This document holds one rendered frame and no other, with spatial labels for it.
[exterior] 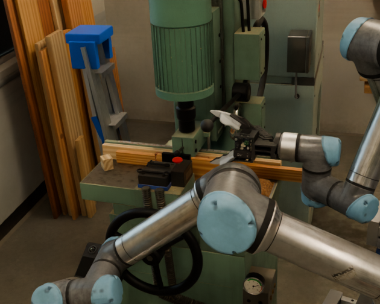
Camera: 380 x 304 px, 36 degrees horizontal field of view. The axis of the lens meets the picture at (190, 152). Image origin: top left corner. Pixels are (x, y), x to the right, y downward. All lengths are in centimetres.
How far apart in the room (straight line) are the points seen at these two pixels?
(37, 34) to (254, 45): 160
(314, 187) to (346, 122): 276
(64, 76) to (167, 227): 194
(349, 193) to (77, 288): 68
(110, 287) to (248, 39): 91
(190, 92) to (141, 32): 269
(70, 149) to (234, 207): 223
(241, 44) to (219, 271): 71
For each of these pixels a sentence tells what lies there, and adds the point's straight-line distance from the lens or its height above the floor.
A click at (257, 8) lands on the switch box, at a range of 195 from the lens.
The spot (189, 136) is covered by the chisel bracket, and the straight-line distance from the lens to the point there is 180.
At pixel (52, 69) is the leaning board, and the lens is 312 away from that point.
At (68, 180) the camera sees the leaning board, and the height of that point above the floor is 25.
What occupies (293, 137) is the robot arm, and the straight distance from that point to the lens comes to 155.
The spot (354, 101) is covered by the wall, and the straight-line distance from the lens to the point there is 425.
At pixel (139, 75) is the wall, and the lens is 448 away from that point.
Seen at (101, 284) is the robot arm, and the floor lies 96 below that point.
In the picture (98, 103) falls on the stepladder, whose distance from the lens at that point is 261.
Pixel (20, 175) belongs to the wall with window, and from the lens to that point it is 345.
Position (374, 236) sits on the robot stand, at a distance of 193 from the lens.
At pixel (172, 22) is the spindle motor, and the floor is 140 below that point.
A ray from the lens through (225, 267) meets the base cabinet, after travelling 185.
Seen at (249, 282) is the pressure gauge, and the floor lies 67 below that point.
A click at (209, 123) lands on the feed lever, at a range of 153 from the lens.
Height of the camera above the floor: 178
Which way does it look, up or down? 26 degrees down
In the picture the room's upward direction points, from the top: 3 degrees counter-clockwise
